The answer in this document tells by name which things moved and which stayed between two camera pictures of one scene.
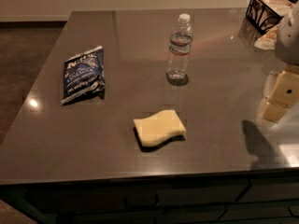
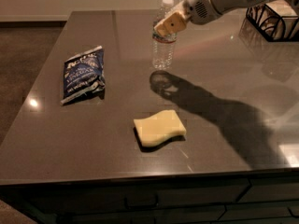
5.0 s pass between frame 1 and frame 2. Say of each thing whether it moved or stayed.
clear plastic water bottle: moved
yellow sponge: stayed
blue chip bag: stayed
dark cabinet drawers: stayed
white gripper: moved
